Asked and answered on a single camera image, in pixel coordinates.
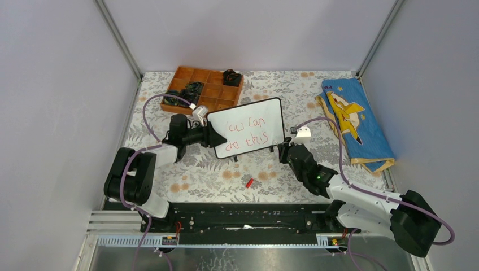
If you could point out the black tape roll top right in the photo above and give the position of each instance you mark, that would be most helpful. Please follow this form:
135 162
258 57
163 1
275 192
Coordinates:
231 78

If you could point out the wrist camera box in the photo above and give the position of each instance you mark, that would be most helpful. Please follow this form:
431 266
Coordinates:
199 114
302 136

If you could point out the black tape roll left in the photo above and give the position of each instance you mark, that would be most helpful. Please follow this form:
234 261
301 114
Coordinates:
170 98

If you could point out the aluminium frame post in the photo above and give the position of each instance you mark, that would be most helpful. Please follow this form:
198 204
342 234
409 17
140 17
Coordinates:
118 37
380 36

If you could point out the floral patterned table mat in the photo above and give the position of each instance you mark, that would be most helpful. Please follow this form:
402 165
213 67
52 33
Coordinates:
201 177

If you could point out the black tape roll upper middle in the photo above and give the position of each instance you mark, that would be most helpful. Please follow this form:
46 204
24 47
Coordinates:
194 88

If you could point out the blue yellow cartoon cloth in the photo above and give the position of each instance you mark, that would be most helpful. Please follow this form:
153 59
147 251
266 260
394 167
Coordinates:
345 101

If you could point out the orange compartment tray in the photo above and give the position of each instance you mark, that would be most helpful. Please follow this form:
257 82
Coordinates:
215 96

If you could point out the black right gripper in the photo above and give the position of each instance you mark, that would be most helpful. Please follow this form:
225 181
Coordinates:
283 149

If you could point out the right aluminium frame post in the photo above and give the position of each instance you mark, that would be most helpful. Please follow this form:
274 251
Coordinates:
380 36

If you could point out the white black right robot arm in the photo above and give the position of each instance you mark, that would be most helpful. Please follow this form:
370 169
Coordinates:
404 218

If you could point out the left aluminium frame post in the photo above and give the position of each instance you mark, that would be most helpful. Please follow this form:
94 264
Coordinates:
118 37

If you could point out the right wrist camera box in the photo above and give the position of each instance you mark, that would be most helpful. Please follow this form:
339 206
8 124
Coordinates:
302 136

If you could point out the red marker cap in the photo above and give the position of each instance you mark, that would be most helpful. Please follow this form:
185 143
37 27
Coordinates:
249 183

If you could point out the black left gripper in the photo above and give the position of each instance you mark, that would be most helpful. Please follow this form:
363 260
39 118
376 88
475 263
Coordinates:
210 137

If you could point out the black tape roll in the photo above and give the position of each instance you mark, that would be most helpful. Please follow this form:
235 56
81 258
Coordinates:
190 96
170 98
231 78
194 88

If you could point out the black tape roll lower middle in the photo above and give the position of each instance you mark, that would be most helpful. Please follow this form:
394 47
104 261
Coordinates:
190 96

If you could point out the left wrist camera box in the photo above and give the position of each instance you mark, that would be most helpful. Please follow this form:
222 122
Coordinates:
199 114

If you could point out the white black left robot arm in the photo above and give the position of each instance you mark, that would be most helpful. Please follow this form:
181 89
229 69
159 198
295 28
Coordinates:
130 179

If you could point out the small black-framed whiteboard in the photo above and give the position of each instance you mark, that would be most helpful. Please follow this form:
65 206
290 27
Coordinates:
248 127

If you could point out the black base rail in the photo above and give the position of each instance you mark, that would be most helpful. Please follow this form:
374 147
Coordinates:
254 224

